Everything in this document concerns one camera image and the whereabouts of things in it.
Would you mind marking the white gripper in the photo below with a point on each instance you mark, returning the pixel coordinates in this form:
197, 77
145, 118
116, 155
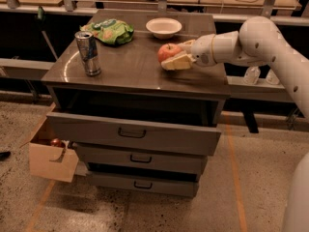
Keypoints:
203, 49

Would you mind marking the red apple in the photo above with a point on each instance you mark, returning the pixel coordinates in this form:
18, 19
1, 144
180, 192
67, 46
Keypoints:
168, 50

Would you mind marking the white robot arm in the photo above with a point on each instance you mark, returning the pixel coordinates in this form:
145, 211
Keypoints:
258, 42

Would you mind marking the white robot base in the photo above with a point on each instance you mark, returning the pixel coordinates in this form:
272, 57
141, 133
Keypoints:
296, 217

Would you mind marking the white paper bowl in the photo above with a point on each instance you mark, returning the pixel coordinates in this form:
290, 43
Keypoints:
163, 28

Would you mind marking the clear plastic bottle left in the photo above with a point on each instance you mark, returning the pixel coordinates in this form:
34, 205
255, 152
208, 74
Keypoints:
252, 75

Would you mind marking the clear plastic bottle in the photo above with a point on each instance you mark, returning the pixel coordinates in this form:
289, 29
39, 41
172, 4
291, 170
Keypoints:
271, 78
252, 75

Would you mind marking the green chip bag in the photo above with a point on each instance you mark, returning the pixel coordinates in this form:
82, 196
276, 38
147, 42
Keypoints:
110, 31

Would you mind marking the grey drawer cabinet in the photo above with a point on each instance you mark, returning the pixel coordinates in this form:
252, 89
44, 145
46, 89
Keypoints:
133, 86

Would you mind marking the clear plastic bottle right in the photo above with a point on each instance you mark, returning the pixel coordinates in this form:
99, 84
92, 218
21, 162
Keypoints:
271, 78

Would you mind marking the silver blue drink can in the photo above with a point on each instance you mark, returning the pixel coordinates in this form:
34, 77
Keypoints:
87, 47

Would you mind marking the top grey drawer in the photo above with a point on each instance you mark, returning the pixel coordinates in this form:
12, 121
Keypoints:
150, 136

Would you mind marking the grey drawer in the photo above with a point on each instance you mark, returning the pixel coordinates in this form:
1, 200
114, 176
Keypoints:
147, 160
117, 181
150, 136

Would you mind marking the middle grey drawer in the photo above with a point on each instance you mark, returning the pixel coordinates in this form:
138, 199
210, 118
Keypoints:
147, 160

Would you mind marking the bottom grey drawer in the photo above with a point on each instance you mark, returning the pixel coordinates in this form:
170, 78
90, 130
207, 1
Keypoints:
117, 181

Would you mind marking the red object in box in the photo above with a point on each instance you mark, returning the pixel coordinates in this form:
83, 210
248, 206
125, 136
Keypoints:
56, 142

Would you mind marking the cardboard box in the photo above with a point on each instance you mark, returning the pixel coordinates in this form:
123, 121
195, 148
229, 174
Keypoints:
46, 161

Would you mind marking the black shoe tip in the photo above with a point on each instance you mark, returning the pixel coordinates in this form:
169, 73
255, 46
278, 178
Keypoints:
4, 155

